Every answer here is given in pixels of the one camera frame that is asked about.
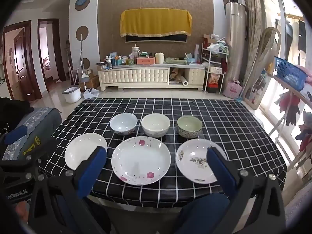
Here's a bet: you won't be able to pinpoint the yellow dust cloth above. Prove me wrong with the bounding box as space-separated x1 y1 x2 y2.
120 9 192 38

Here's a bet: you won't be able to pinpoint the flower patterned bowl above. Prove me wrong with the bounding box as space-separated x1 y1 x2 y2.
177 115 203 138

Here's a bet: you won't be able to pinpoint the blue plastic basket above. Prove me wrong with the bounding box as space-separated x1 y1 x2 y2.
273 56 308 90

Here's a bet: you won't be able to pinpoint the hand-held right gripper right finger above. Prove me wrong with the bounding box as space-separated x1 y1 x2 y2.
206 147 285 234

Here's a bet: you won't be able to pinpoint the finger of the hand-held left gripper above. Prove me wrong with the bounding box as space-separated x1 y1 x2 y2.
0 125 27 156
0 151 53 183

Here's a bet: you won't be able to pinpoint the cardboard boxes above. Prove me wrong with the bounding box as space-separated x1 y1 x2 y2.
86 69 100 89

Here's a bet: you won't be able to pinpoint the pink storage box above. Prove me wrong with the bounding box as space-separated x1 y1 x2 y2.
136 57 156 65

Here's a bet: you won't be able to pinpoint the beige curtain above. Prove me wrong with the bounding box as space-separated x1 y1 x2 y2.
241 0 265 98

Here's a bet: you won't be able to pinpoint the cream tufted TV cabinet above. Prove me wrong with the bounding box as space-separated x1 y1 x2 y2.
97 65 206 92

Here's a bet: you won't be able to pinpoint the person's leg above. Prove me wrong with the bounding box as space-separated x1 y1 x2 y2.
175 194 231 234

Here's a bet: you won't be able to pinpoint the white plastic bag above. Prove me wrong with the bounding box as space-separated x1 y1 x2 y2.
207 43 228 54

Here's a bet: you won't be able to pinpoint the white plate with green floral print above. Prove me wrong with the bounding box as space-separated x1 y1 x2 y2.
175 138 228 184

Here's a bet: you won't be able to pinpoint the white mop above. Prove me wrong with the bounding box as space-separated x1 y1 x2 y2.
77 33 89 79

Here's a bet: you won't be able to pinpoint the dark wooden door frame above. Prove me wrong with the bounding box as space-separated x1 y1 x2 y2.
38 18 66 81

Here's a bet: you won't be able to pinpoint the black garment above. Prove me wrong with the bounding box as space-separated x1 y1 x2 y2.
0 97 31 139

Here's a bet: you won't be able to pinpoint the oval floor mirror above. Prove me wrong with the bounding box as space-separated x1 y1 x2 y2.
244 27 282 110

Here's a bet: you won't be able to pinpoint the dark cloth with yellow print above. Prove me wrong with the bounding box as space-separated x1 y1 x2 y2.
22 130 53 156

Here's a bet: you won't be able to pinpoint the white wire shelf rack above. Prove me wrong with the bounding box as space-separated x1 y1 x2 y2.
201 41 230 94

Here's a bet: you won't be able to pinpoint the white bowl with blue outside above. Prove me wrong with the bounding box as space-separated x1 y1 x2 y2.
110 113 138 136

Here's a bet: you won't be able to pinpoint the white dustpan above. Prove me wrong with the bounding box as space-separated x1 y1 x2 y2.
83 88 100 99

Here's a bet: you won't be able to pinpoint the black television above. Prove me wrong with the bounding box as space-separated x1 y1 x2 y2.
125 35 189 44

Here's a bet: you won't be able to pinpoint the plain white plate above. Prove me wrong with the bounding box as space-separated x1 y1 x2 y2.
65 133 108 171

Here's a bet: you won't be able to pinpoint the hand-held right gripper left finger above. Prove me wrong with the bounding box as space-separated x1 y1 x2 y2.
28 146 108 234

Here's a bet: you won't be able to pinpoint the red hanging garment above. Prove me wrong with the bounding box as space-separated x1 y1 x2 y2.
278 91 301 126

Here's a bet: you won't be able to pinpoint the chair with grey patterned cover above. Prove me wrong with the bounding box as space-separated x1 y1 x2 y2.
0 106 62 161

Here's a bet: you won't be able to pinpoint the black white checked tablecloth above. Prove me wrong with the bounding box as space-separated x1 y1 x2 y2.
39 97 288 209

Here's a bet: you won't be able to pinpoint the plain white bowl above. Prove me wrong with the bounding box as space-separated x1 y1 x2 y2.
141 113 171 138

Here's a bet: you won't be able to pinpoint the round blue wall decoration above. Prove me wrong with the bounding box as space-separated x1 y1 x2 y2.
74 0 91 11

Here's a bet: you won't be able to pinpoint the clothes drying rack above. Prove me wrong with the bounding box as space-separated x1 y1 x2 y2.
268 73 312 176

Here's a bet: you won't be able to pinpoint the dark wooden door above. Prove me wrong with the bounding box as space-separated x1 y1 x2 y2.
2 21 42 100

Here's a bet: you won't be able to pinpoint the pink bag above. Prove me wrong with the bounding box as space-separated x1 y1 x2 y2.
223 79 243 99

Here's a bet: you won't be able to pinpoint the white plate with pink flowers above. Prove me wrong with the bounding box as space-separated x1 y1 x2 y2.
111 136 171 186

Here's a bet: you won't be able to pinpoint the dark hanging clothes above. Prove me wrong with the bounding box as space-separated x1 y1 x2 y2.
285 19 308 54

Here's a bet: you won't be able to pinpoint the standing air conditioner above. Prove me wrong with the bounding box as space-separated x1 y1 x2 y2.
225 2 246 95

